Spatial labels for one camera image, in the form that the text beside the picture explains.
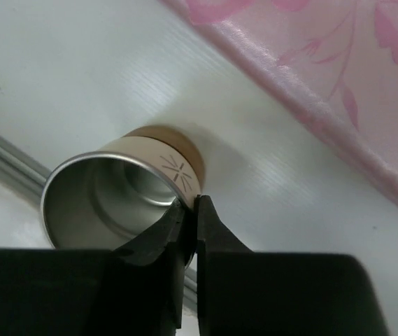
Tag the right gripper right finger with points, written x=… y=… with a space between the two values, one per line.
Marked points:
x=242 y=292

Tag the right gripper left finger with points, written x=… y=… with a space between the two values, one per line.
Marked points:
x=136 y=289

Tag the small metal cup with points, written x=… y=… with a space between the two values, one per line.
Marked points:
x=104 y=198

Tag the pink rose satin cloth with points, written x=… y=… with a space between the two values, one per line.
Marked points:
x=334 y=64

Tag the aluminium front rail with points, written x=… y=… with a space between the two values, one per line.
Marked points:
x=17 y=166

